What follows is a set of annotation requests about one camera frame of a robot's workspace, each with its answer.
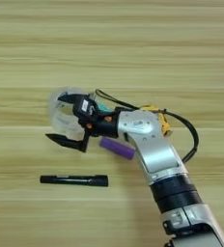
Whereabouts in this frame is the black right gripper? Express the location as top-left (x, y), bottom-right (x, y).
top-left (44, 92), bottom-right (121, 154)

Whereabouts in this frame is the clear adhesive tape roll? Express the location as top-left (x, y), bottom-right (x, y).
top-left (48, 86), bottom-right (93, 140)

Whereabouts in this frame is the purple cylinder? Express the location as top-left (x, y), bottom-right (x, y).
top-left (98, 136), bottom-right (137, 161)

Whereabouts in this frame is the yellow black tape measure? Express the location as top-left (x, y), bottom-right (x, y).
top-left (95, 89), bottom-right (174, 138)

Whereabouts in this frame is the black box with white label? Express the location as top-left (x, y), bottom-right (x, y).
top-left (71, 94), bottom-right (99, 123)

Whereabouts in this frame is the green white glue stick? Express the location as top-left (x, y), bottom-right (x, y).
top-left (88, 93), bottom-right (114, 114)

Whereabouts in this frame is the black marker pen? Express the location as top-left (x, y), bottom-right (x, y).
top-left (40, 174), bottom-right (109, 188)

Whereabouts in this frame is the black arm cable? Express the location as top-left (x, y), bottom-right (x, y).
top-left (116, 105), bottom-right (201, 165)

